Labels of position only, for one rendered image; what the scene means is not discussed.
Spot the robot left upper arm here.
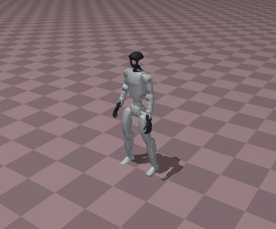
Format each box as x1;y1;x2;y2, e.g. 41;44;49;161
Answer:
141;73;154;101

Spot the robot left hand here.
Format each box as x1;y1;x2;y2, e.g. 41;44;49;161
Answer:
143;114;152;134

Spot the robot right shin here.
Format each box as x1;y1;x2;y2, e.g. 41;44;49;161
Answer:
124;136;134;158

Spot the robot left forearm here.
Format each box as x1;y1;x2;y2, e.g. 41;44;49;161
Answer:
146;95;154;119

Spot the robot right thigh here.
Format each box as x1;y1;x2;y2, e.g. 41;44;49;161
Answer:
122;107;135;140

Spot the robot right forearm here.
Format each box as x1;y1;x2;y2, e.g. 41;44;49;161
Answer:
117;89;128;106

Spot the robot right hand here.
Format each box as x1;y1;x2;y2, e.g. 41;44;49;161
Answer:
112;102;121;118

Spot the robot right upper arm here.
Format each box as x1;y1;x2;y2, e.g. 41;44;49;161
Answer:
122;68;130;91

